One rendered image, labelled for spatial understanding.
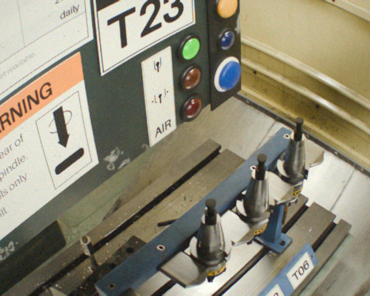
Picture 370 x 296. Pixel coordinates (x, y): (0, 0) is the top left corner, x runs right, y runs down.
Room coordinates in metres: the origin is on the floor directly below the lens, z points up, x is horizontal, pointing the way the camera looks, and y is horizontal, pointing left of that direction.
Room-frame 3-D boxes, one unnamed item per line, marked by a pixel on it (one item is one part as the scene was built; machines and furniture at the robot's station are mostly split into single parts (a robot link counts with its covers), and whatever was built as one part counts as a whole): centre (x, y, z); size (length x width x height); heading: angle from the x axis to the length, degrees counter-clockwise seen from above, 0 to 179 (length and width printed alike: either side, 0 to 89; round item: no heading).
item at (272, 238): (0.68, -0.19, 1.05); 0.10 x 0.05 x 0.30; 45
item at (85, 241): (0.62, 0.22, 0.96); 0.03 x 0.03 x 0.13
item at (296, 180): (0.60, -0.19, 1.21); 0.06 x 0.06 x 0.03
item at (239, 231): (0.49, -0.07, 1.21); 0.07 x 0.05 x 0.01; 45
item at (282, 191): (0.57, -0.15, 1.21); 0.07 x 0.05 x 0.01; 45
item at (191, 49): (0.36, -0.01, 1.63); 0.02 x 0.01 x 0.02; 135
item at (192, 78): (0.36, -0.01, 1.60); 0.02 x 0.01 x 0.02; 135
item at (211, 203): (0.45, -0.03, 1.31); 0.02 x 0.02 x 0.03
